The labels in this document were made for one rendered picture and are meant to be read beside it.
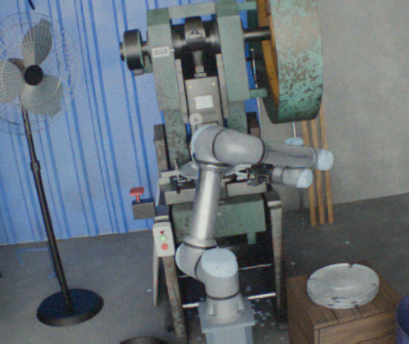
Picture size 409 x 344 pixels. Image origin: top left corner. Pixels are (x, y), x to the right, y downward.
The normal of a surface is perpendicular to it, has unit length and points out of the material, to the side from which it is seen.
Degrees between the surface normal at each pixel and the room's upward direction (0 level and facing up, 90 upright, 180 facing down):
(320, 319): 0
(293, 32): 85
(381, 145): 90
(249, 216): 90
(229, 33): 90
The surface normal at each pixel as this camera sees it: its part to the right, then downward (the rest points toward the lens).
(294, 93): 0.10, 0.78
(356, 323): 0.14, 0.28
